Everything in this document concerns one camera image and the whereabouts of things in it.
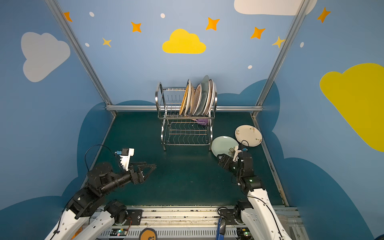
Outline light green flower plate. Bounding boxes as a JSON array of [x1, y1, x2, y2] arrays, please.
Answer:
[[211, 136, 239, 157]]

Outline white red-berry plate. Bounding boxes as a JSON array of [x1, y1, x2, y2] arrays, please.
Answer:
[[235, 125, 263, 147]]

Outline orange woven plate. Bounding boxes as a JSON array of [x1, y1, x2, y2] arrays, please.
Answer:
[[179, 84, 190, 116]]

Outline orange sunburst plate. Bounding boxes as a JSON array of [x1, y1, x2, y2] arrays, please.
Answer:
[[210, 81, 217, 116], [191, 84, 202, 116]]

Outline white cloud motif plate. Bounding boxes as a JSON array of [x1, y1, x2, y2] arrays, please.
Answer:
[[204, 79, 214, 115]]

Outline plain pale green plate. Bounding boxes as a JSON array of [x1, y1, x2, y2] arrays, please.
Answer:
[[196, 75, 209, 116]]

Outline green rim lettered plate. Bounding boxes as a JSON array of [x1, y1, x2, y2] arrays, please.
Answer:
[[184, 80, 193, 116]]

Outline dark blue speckled plate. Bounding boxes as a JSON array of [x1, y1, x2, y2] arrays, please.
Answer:
[[190, 87, 195, 115]]

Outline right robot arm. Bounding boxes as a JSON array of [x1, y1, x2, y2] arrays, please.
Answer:
[[217, 152, 291, 240]]

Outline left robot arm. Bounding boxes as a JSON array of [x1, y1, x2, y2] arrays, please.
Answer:
[[46, 162, 156, 240]]

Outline stainless steel dish rack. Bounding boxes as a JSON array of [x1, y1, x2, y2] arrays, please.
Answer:
[[155, 83, 218, 150]]

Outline pink purple silicone spatula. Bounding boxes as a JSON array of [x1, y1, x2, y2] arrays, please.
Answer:
[[195, 119, 209, 126]]

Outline round black orange logo disc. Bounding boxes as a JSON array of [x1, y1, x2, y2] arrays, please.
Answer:
[[139, 228, 158, 240]]

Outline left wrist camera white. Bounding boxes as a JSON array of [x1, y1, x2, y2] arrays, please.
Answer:
[[115, 148, 135, 171]]

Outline blue handled tool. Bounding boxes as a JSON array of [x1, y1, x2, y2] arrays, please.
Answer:
[[216, 218, 227, 240]]

